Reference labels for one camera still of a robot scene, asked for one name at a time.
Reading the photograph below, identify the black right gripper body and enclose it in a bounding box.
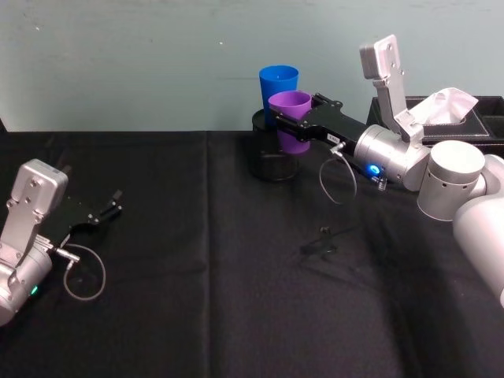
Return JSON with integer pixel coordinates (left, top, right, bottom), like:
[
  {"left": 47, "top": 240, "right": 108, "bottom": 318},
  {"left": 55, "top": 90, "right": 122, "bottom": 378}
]
[{"left": 295, "top": 102, "right": 369, "bottom": 158}]

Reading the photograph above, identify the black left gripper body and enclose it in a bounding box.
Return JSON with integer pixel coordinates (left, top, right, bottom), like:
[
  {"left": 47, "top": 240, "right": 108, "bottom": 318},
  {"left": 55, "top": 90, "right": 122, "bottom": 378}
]
[{"left": 39, "top": 192, "right": 108, "bottom": 247}]

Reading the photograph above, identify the purple plastic cup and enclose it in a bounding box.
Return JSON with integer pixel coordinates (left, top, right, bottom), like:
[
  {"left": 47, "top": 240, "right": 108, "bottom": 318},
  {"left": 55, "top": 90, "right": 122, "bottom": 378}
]
[{"left": 268, "top": 91, "right": 313, "bottom": 156}]

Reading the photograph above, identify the blue plastic cup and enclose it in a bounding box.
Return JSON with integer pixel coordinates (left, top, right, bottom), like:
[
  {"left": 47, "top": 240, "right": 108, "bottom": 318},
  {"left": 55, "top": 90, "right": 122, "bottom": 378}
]
[{"left": 258, "top": 65, "right": 301, "bottom": 128}]

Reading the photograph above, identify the black plastic cup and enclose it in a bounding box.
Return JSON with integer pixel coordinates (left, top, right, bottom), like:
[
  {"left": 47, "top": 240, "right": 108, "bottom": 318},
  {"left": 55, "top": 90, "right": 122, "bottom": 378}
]
[{"left": 248, "top": 109, "right": 299, "bottom": 183}]

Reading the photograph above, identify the black table cloth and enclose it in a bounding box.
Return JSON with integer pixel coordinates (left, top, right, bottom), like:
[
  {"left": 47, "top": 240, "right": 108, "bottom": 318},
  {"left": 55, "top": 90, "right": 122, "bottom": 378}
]
[{"left": 0, "top": 128, "right": 504, "bottom": 378}]

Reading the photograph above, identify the white tissue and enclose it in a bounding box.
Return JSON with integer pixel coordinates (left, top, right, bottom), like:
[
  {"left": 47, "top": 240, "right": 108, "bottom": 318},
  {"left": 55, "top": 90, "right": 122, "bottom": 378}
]
[{"left": 408, "top": 87, "right": 480, "bottom": 132}]

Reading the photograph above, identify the small black clip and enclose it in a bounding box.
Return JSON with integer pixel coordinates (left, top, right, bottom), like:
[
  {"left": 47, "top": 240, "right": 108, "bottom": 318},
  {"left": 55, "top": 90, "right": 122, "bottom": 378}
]
[{"left": 299, "top": 225, "right": 340, "bottom": 258}]

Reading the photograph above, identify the black leather tissue box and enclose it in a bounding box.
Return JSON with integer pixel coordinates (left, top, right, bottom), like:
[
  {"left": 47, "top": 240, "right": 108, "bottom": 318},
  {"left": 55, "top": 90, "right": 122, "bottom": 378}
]
[{"left": 365, "top": 94, "right": 504, "bottom": 150}]

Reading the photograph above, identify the right gripper thin cable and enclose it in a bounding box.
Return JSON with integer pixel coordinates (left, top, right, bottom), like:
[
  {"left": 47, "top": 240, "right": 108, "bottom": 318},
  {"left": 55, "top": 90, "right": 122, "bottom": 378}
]
[{"left": 319, "top": 142, "right": 358, "bottom": 205}]

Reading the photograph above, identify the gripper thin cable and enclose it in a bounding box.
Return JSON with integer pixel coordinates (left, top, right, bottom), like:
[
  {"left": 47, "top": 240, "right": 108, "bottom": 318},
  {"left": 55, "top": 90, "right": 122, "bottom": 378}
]
[
  {"left": 319, "top": 142, "right": 358, "bottom": 205},
  {"left": 52, "top": 243, "right": 108, "bottom": 302}
]

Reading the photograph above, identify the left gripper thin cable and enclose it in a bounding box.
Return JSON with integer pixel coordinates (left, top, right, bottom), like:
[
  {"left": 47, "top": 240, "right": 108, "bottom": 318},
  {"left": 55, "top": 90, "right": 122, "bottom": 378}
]
[{"left": 52, "top": 243, "right": 108, "bottom": 302}]

